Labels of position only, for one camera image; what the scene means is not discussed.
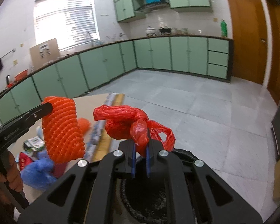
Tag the black trash bin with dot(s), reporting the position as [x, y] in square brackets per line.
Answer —
[140, 199]

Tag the black wok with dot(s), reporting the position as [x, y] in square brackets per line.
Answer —
[165, 30]

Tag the blue plastic bag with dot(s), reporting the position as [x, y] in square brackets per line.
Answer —
[39, 174]

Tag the green lower kitchen cabinets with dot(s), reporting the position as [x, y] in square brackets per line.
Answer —
[76, 74]

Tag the white pot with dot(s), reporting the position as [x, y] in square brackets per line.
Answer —
[150, 31]

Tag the window with blinds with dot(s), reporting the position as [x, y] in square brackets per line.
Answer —
[66, 20]

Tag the green snack wrapper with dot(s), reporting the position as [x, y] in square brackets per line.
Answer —
[33, 144]

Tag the beige tablecloth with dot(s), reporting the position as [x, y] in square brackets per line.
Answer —
[84, 107]

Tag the person's left hand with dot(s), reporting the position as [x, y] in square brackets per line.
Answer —
[13, 177]

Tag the red plastic bag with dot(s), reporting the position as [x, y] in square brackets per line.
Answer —
[129, 123]

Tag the cardboard box on counter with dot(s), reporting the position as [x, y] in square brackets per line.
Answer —
[43, 53]

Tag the green bottle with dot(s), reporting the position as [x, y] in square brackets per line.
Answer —
[224, 30]

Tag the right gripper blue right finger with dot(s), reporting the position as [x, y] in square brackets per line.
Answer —
[148, 162]

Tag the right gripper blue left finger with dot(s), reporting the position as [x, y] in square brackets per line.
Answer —
[133, 161]

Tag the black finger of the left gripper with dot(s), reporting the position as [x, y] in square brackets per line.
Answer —
[38, 113]

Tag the kettle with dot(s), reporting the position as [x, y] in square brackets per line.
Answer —
[8, 79]

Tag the red basin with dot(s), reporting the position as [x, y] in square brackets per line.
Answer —
[20, 76]

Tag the orange spiky sponge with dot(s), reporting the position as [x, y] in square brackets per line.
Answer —
[62, 135]

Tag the wooden door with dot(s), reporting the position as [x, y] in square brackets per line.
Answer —
[250, 39]
[274, 79]

